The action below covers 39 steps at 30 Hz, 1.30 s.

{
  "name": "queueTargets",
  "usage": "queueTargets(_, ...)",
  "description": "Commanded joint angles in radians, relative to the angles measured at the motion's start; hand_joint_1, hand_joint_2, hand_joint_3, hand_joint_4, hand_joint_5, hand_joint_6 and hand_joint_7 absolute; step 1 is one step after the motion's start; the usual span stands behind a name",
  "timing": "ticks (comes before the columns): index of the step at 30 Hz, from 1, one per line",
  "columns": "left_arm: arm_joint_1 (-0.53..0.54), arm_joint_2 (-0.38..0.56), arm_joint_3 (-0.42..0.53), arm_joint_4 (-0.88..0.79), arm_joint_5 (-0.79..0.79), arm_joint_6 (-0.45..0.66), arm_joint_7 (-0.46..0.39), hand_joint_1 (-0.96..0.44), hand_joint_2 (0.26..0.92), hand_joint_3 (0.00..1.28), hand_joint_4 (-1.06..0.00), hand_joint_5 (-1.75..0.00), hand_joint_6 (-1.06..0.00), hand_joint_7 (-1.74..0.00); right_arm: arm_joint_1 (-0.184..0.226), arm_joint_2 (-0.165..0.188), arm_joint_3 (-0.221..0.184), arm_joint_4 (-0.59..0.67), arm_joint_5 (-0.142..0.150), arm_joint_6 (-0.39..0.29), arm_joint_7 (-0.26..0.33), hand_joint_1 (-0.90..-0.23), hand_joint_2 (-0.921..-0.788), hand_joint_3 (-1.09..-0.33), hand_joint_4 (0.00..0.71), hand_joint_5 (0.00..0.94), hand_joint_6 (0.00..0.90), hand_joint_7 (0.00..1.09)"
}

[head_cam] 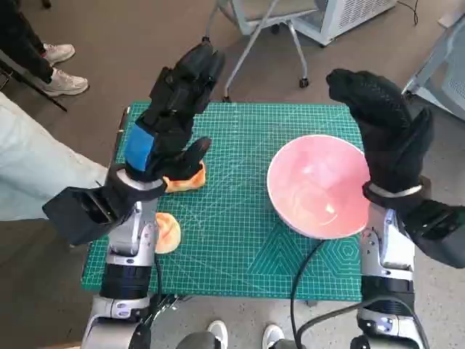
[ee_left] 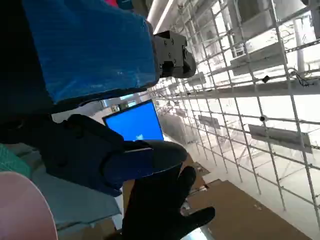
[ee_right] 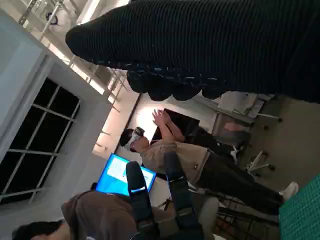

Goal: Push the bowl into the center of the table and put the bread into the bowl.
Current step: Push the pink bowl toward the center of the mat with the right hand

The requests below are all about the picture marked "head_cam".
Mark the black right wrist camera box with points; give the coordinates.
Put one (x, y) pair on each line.
(436, 229)

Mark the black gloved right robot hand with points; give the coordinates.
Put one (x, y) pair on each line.
(388, 145)

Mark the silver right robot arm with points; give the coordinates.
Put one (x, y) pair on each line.
(387, 287)

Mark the person in pale trousers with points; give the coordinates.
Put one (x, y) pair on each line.
(29, 163)

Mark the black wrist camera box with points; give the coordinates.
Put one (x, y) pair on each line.
(80, 214)
(436, 229)

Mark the pink bowl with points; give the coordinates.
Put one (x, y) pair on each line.
(312, 181)

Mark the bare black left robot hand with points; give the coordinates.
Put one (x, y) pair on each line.
(170, 109)

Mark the long striped toy bread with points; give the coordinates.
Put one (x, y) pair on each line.
(189, 183)

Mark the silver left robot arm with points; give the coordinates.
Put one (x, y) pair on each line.
(125, 276)

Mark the white shoe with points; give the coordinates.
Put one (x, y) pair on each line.
(218, 332)
(272, 334)

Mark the grey rolling chair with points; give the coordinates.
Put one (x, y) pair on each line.
(287, 5)

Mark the pale cardboard sheet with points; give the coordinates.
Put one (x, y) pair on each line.
(448, 20)

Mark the green cutting mat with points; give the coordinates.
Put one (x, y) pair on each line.
(225, 225)

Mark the person in black trousers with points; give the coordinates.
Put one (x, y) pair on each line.
(18, 36)

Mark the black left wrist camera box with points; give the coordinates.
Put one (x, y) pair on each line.
(80, 214)

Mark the black metal slide rail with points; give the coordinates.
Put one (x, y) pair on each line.
(170, 301)

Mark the round scored toy bread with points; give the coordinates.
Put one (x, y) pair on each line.
(169, 232)

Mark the black stand leg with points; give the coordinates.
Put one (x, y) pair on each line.
(58, 104)

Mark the white perforated cabinet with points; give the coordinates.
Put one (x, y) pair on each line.
(348, 14)

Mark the dark grey knee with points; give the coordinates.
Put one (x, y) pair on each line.
(196, 341)
(287, 344)

